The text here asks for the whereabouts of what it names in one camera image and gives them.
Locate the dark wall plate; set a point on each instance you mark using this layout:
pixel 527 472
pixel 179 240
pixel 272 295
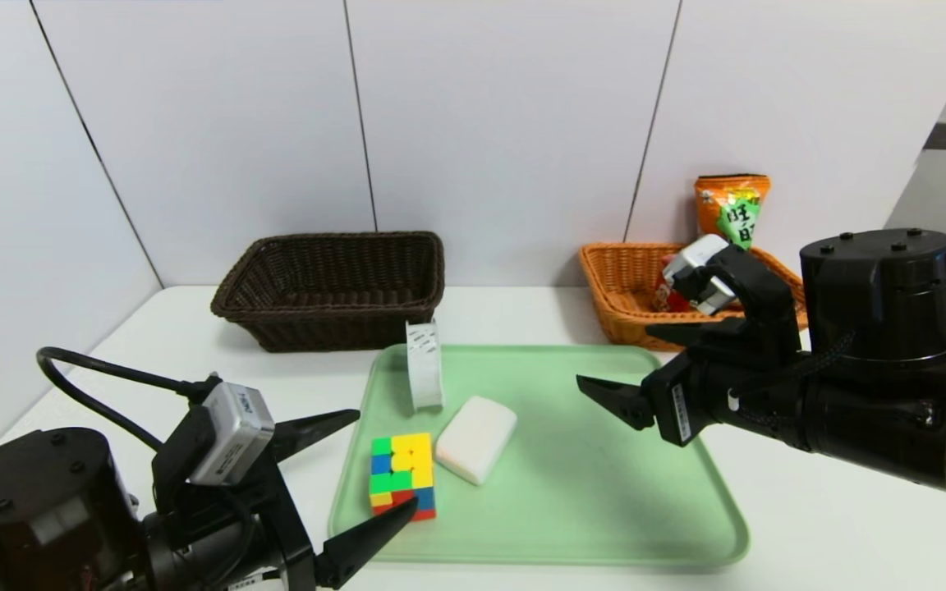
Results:
pixel 941 136

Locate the white soap bar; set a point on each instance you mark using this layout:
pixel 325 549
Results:
pixel 477 439

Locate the multicoloured puzzle cube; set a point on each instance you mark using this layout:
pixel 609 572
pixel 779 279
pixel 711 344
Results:
pixel 403 468

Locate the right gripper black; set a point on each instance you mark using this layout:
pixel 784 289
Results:
pixel 681 405

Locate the orange wicker basket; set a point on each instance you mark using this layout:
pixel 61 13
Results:
pixel 621 295

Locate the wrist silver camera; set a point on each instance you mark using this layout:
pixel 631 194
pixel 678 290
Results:
pixel 699 254
pixel 235 431

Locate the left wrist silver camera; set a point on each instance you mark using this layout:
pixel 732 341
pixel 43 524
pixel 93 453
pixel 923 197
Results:
pixel 235 431

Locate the orange snack bag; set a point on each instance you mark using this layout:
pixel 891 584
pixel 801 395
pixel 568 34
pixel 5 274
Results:
pixel 727 205

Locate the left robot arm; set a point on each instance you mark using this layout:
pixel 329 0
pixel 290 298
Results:
pixel 38 509

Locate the left camera black mount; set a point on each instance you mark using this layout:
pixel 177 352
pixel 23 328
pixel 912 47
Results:
pixel 177 460

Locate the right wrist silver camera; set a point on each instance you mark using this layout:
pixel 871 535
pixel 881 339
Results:
pixel 699 254

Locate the camera black mount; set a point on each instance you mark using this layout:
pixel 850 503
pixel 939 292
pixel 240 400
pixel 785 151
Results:
pixel 177 460
pixel 764 304

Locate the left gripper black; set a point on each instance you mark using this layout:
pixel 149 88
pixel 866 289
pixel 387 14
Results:
pixel 285 507

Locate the dark brown wicker basket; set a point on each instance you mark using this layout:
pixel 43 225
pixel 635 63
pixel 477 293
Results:
pixel 333 328

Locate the green plastic tray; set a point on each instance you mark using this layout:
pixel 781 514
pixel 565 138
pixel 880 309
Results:
pixel 539 509

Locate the small red snack pack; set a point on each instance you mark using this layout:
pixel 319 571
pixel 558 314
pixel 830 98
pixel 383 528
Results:
pixel 666 297

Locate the right camera black mount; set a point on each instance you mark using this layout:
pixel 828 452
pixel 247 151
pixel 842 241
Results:
pixel 764 304

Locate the white tape roll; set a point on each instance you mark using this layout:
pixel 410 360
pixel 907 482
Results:
pixel 425 369

